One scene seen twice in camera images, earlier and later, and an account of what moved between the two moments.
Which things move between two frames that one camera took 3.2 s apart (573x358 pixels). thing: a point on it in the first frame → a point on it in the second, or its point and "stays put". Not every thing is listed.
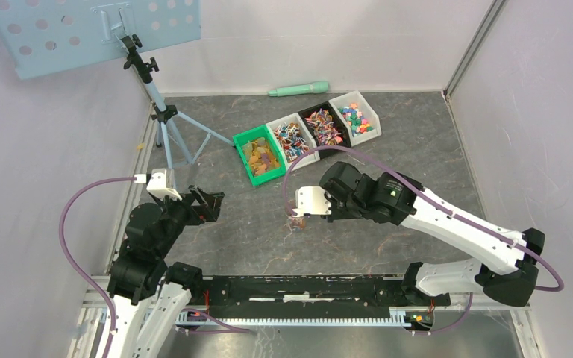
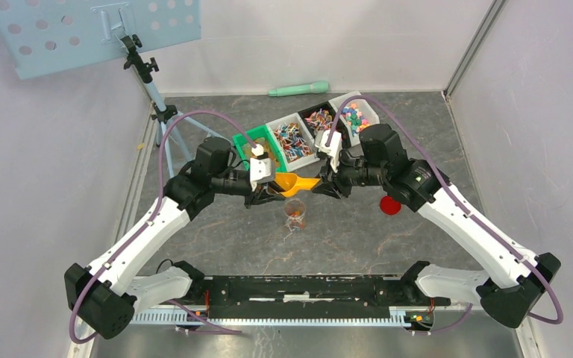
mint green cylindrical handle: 315,87 stays put
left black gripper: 210,209 → 264,193
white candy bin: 360,121 stays put
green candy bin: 260,155 stays put
